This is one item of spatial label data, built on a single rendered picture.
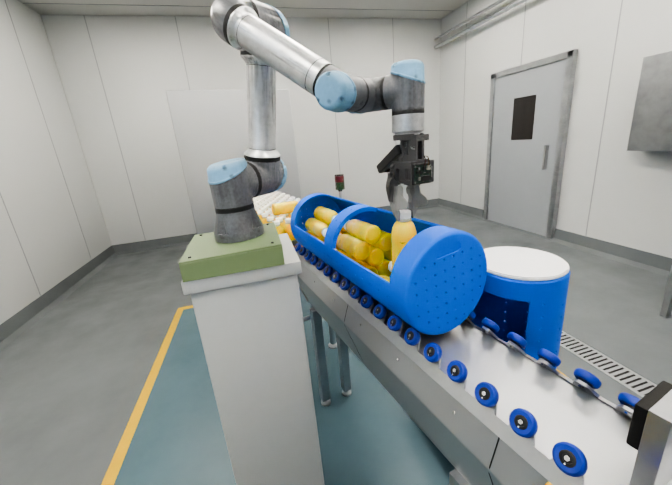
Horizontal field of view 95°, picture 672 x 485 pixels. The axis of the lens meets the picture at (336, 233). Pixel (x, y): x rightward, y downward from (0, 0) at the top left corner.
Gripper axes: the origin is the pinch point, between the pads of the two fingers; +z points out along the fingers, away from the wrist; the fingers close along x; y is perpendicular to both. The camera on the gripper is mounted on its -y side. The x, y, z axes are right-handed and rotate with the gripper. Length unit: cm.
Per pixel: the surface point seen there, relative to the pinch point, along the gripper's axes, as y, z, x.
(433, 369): 17.2, 34.3, -5.2
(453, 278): 10.6, 16.5, 7.4
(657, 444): 53, 23, 1
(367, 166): -445, 31, 265
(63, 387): -181, 129, -152
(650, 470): 53, 28, 1
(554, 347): 17, 49, 46
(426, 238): 8.3, 4.7, 0.3
